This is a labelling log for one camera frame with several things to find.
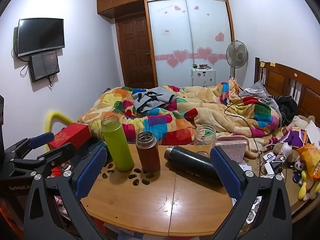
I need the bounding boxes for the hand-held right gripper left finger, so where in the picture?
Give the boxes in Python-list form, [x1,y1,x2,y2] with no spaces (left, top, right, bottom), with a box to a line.
[24,146,108,240]

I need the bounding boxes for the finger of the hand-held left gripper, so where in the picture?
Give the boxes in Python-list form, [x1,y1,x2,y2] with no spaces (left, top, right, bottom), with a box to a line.
[9,142,77,178]
[4,131,55,166]

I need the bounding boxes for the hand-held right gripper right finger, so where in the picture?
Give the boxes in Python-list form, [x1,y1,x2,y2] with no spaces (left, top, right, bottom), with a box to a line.
[210,145,293,240]

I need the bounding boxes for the black cup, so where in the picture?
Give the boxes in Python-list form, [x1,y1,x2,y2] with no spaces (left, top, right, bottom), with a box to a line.
[164,145,223,187]

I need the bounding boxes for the green cup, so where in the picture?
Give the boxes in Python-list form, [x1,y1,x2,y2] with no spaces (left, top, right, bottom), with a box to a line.
[101,117,135,172]

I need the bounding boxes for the brown cup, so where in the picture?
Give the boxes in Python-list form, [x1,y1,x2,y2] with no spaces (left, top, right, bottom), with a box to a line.
[136,131,161,173]

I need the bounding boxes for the red box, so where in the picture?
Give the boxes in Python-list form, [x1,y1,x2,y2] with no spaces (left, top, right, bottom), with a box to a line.
[47,122,91,152]

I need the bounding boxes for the dark teal object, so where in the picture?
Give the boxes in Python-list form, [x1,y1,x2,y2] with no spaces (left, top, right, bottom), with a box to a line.
[93,140,113,164]

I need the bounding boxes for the pink dotted pouch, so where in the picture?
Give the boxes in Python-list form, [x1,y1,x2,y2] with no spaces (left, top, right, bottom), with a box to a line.
[215,135,250,167]

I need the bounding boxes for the yellow curved tube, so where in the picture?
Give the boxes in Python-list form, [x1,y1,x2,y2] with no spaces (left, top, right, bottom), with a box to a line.
[45,110,74,153]

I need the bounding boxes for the clear glass jar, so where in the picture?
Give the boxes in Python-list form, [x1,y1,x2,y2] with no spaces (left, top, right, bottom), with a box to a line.
[194,124,217,157]

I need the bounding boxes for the colourful patchwork blanket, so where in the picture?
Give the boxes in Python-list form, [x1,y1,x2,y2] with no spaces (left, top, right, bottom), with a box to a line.
[77,77,284,159]

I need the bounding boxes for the small white bottle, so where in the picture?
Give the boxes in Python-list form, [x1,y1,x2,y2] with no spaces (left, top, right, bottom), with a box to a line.
[281,141,293,157]

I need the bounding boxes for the small black monitor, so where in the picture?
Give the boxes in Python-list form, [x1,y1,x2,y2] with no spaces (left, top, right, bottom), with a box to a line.
[29,50,61,83]

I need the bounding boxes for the purple cloth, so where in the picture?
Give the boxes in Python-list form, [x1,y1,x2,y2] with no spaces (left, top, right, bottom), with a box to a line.
[282,127,307,148]

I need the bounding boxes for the yellow plush toy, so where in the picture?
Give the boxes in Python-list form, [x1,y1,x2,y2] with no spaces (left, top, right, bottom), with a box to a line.
[297,170,320,202]

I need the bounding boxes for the orange snack bag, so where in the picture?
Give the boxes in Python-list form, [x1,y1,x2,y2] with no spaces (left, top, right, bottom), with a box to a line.
[297,143,320,181]

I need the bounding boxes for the grey striped pillow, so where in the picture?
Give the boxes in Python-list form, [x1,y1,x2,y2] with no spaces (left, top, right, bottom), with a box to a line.
[239,79,279,111]

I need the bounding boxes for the black bag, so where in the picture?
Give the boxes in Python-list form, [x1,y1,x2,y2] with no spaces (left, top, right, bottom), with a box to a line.
[276,95,299,126]

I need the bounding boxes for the beige plush toy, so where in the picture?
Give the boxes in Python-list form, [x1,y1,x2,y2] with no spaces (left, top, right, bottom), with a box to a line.
[291,115,316,131]

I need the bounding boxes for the white paper box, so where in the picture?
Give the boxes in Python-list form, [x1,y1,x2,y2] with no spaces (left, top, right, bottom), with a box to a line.
[305,121,320,147]

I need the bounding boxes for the grey printed cloth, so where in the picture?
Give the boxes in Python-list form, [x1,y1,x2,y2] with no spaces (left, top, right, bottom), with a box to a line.
[132,87,177,113]

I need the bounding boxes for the white suitcase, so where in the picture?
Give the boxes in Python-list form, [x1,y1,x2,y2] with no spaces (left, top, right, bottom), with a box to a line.
[191,67,216,88]

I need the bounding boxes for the wooden headboard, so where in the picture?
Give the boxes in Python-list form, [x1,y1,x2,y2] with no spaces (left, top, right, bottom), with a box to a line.
[254,57,320,127]

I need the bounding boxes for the standing fan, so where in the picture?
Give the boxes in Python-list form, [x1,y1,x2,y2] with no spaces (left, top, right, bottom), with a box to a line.
[226,40,249,81]

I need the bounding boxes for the brown wooden door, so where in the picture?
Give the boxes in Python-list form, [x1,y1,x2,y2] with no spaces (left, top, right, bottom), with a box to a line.
[115,15,157,89]

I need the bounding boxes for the wardrobe with heart stickers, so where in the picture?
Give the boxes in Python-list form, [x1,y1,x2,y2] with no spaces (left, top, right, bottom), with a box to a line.
[97,0,235,88]

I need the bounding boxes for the black cable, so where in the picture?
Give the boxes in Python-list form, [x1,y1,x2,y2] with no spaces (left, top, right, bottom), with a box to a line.
[223,97,258,153]

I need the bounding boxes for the black wall television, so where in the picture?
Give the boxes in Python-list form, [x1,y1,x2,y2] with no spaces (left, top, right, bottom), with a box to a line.
[17,18,66,57]

